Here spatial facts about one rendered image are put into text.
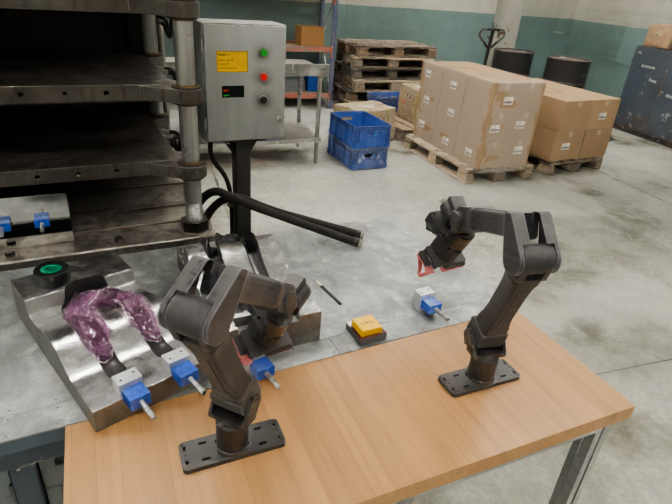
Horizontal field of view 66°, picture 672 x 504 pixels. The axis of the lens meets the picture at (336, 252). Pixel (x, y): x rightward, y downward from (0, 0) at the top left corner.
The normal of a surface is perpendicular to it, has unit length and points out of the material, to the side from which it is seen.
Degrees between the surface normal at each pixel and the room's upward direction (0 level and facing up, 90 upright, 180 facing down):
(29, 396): 0
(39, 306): 80
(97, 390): 0
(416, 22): 90
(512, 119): 99
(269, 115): 90
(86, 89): 90
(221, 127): 90
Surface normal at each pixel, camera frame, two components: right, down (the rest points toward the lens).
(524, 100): 0.36, 0.58
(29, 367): 0.07, -0.88
